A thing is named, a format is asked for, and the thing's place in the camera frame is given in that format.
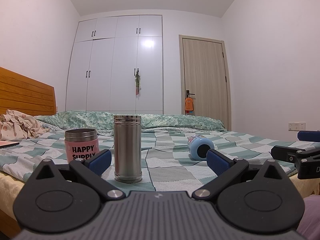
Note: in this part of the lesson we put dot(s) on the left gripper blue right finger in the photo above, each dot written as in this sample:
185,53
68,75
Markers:
312,136

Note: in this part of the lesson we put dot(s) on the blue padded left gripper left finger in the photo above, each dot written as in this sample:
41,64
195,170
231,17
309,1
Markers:
88,172

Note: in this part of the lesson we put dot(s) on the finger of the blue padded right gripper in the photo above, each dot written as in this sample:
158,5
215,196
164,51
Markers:
229,172

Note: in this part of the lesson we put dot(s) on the light blue cartoon cup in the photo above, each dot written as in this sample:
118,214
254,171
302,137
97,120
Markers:
198,146

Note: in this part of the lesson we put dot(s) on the tall stainless steel tumbler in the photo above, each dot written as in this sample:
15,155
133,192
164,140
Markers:
127,148

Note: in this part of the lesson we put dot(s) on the green floral duvet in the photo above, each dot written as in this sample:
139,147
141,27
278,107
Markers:
104,122

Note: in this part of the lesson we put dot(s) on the orange hanging door ornament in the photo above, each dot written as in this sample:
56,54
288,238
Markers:
188,104

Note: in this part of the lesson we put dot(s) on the beige patterned crumpled cloth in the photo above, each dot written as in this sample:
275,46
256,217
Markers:
16,125

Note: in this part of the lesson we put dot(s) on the pink flat book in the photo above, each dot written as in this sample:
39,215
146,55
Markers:
4,144

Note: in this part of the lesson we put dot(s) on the light wooden door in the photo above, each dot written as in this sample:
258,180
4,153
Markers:
204,71

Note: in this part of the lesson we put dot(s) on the green hanging wardrobe charm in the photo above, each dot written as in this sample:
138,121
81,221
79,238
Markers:
137,81

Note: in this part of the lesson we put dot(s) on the wooden orange headboard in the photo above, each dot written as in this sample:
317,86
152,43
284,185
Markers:
26,95

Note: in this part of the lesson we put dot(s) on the white built-in wardrobe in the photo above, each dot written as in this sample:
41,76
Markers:
106,54

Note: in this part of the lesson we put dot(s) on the white wall socket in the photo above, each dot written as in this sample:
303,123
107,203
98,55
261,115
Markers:
297,126

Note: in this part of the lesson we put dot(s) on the pink happy supply chain cup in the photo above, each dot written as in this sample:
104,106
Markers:
81,143

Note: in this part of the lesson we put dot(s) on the black door handle lock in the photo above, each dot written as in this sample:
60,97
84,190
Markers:
188,93

